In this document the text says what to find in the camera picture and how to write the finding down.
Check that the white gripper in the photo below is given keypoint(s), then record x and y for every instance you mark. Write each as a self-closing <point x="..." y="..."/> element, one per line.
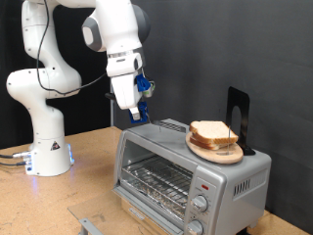
<point x="125" y="91"/>

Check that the black spatula with blue block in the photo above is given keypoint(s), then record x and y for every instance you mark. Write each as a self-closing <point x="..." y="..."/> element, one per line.
<point x="143" y="112"/>

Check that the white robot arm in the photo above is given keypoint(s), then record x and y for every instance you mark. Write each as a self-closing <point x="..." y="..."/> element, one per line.
<point x="49" y="130"/>

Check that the silver oven knob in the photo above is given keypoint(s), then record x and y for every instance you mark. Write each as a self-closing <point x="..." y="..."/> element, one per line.
<point x="195" y="227"/>
<point x="199" y="203"/>

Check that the silver toaster oven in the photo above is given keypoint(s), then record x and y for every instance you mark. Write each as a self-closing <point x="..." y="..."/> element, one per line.
<point x="241" y="202"/>

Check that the vertical metal pole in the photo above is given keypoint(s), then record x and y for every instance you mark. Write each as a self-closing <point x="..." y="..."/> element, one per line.
<point x="112" y="114"/>

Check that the aluminium foil sheet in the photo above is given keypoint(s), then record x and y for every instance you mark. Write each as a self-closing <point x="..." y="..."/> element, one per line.
<point x="169" y="204"/>

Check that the round wooden board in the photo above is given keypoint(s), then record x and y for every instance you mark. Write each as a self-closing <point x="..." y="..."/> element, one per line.
<point x="225" y="157"/>

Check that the black metal bookend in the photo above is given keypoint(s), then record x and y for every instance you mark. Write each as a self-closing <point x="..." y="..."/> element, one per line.
<point x="244" y="130"/>

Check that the wrist camera on blue mount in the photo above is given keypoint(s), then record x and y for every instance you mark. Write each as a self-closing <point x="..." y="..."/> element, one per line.
<point x="142" y="83"/>

